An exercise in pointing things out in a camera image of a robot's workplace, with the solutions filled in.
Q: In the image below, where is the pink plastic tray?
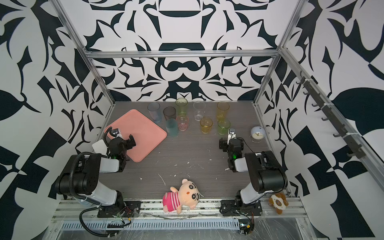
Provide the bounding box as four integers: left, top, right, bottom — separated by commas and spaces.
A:
110, 109, 167, 163

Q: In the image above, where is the blue-grey tall glass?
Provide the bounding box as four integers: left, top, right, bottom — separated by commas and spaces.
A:
148, 102, 162, 123

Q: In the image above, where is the dark smoky glass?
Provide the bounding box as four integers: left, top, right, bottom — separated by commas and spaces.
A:
163, 106, 177, 121

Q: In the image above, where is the tall light green glass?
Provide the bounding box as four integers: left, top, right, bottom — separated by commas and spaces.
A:
176, 98, 188, 116

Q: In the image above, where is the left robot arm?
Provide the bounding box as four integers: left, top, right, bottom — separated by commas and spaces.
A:
54, 132, 136, 218

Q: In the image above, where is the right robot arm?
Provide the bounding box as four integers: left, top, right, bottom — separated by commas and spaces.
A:
219, 138, 289, 215

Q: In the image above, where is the white box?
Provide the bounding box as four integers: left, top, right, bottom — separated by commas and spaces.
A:
92, 140, 108, 158

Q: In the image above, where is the short green glass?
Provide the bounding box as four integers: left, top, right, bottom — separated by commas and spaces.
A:
218, 119, 231, 136

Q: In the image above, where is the short amber glass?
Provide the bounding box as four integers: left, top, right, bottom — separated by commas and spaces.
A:
200, 117, 213, 134

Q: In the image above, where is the tall yellow glass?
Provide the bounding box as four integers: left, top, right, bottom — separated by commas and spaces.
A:
216, 102, 230, 121

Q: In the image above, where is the clear tall glass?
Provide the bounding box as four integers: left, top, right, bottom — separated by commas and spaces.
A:
193, 101, 206, 122

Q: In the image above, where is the teal frosted cup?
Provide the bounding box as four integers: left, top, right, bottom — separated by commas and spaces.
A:
166, 119, 179, 137

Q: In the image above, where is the pink short glass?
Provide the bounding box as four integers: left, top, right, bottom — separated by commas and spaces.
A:
177, 116, 189, 132

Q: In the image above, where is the plush doll pink shirt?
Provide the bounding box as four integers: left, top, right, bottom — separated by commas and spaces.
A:
162, 179, 202, 215

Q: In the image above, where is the small brown plush toy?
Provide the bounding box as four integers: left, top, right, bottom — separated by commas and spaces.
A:
269, 193, 289, 215

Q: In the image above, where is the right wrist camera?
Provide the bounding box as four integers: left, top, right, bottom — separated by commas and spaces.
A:
227, 128, 236, 145

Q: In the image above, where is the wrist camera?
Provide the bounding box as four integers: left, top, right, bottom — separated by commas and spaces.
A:
227, 128, 236, 145
110, 129, 123, 139

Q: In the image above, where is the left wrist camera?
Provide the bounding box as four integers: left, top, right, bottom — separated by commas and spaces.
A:
110, 129, 123, 139

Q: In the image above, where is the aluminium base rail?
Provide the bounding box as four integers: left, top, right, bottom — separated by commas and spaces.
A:
49, 196, 310, 224

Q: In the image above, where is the wall hook rack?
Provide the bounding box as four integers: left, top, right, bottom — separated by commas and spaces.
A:
297, 71, 367, 159

